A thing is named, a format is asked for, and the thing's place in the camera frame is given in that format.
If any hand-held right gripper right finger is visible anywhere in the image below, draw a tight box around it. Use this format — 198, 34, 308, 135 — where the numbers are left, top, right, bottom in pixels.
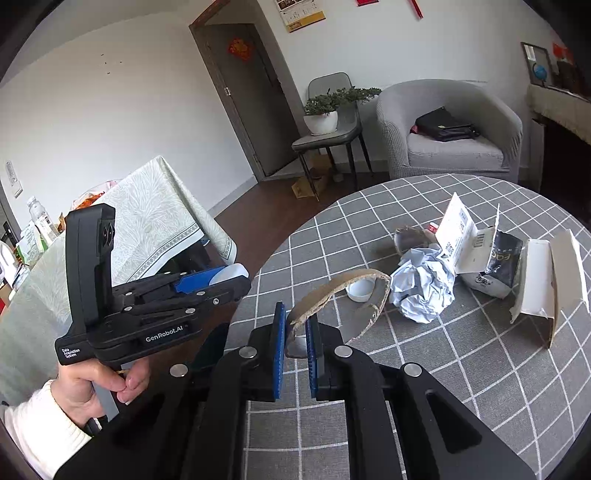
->
306, 318, 536, 480

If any grey door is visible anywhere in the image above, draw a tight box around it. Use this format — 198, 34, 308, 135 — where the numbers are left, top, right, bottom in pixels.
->
189, 23, 301, 181

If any person's left forearm white sleeve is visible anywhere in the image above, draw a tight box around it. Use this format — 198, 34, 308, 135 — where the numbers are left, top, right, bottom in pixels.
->
4, 378, 94, 480

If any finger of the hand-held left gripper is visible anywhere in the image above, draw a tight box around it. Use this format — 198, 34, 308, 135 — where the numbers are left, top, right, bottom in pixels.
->
110, 267, 232, 301
115, 276, 253, 325

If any white wall switch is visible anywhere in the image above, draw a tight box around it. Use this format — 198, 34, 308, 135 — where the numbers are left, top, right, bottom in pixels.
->
4, 161, 23, 198

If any grey dining chair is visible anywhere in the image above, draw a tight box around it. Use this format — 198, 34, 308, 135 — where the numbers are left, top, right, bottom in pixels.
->
292, 72, 372, 201

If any curved brown cardboard strip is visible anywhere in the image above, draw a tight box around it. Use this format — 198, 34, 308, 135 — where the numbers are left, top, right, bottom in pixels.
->
286, 269, 392, 358

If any grey armchair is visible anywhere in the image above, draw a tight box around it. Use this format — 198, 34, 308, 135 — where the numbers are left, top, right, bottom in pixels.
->
376, 79, 523, 183

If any person's left hand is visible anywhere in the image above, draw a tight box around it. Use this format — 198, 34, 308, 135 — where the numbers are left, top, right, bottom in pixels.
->
50, 357, 149, 437

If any grey checked tablecloth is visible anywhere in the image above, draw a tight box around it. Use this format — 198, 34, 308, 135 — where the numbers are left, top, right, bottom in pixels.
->
226, 174, 591, 480

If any brown wooden box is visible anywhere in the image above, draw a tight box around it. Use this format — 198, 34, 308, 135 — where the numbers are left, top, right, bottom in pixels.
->
556, 60, 583, 90

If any beige lace sideboard cloth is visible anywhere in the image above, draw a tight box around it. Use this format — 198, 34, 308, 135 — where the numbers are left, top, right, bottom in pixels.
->
526, 83, 591, 136

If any clear plastic bottle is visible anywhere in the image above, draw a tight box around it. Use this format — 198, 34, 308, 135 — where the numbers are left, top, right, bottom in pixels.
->
27, 196, 58, 241

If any orange snack packet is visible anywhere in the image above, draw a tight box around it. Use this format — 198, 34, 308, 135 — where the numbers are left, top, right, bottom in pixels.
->
71, 182, 116, 209

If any wooden picture frame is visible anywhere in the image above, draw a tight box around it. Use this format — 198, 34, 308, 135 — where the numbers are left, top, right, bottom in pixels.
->
521, 42, 553, 87

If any potted green plant white pot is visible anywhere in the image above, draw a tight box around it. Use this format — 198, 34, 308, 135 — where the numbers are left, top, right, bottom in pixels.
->
302, 87, 383, 136

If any small white round cup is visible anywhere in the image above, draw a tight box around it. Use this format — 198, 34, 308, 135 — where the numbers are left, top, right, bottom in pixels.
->
347, 278, 377, 303

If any white cardboard piece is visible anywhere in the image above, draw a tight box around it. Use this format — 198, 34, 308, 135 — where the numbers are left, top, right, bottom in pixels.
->
509, 228, 589, 349

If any red door decoration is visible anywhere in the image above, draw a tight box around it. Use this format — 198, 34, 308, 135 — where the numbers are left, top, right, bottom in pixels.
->
228, 38, 254, 62

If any pale green floral tablecloth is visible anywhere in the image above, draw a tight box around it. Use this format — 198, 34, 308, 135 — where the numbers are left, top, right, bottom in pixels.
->
0, 156, 238, 407

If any white plastic lid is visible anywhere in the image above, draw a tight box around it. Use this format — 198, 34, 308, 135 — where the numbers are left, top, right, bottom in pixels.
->
210, 264, 250, 287

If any white paper carton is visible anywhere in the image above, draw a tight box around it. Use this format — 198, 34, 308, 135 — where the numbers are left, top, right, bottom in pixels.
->
436, 193, 502, 275

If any black bag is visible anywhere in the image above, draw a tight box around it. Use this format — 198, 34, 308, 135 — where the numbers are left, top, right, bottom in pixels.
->
411, 107, 481, 141

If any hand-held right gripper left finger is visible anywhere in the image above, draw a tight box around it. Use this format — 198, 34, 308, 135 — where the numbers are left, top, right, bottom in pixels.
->
54, 302, 289, 480

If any green food package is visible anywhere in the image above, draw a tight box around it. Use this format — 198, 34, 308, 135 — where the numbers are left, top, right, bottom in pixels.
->
16, 222, 47, 265

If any wall calendar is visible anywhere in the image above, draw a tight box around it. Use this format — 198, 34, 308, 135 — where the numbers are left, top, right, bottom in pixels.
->
276, 0, 327, 33

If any cardboard box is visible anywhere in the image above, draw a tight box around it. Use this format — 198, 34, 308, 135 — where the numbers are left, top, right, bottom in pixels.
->
291, 166, 333, 199

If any pale blue paper ball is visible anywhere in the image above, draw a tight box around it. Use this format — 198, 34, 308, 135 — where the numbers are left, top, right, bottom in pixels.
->
390, 247, 455, 324

